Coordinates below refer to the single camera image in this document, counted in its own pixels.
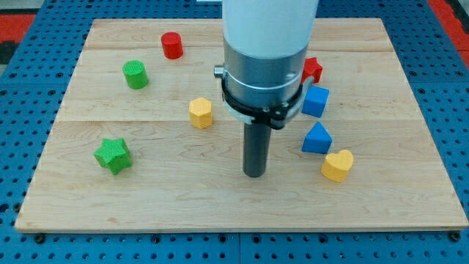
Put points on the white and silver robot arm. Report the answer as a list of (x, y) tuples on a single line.
[(265, 43)]

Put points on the blue cube block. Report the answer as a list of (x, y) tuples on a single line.
[(315, 101)]

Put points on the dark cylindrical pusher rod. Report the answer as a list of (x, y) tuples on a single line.
[(255, 149)]

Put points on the green star block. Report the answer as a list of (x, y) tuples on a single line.
[(113, 154)]

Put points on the blue triangle block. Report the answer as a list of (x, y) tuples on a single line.
[(317, 140)]

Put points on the green cylinder block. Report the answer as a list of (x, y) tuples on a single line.
[(135, 74)]

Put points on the red cylinder block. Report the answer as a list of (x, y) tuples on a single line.
[(172, 45)]

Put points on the red star block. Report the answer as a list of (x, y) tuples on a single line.
[(312, 68)]

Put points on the yellow heart block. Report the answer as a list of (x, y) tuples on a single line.
[(336, 166)]

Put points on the light wooden board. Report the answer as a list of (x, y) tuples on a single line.
[(185, 179)]

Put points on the yellow hexagon block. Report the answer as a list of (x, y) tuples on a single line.
[(200, 111)]

